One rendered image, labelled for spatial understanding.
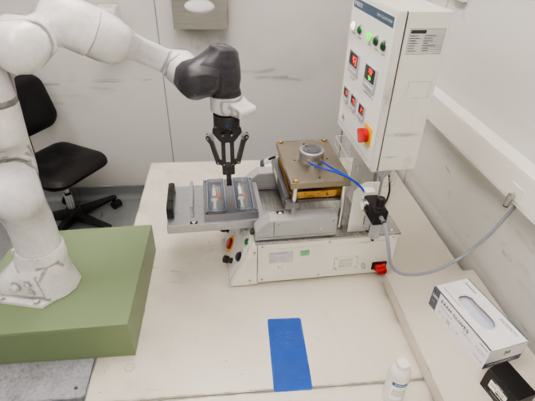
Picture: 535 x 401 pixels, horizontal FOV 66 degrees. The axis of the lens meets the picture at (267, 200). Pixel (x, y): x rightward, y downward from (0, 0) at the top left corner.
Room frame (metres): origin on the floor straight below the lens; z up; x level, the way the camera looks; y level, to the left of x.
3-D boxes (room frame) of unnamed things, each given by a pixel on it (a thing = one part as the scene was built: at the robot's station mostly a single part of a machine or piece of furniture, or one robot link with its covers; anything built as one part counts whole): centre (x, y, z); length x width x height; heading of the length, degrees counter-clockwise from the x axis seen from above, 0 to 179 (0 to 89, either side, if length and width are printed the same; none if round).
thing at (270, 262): (1.13, -0.13, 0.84); 0.53 x 0.37 x 0.17; 99
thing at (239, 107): (1.09, 0.10, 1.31); 0.13 x 0.12 x 0.05; 8
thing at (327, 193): (1.14, -0.13, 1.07); 0.22 x 0.17 x 0.10; 9
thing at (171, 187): (1.08, 0.31, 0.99); 0.15 x 0.02 x 0.04; 9
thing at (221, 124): (1.11, 0.12, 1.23); 0.08 x 0.08 x 0.09
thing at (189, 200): (1.10, 0.17, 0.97); 0.30 x 0.22 x 0.08; 99
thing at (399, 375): (0.58, -0.32, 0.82); 0.05 x 0.05 x 0.14
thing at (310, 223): (1.00, -0.08, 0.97); 0.26 x 0.05 x 0.07; 99
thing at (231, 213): (1.11, 0.12, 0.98); 0.20 x 0.17 x 0.03; 9
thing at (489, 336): (0.76, -0.58, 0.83); 0.23 x 0.12 x 0.07; 18
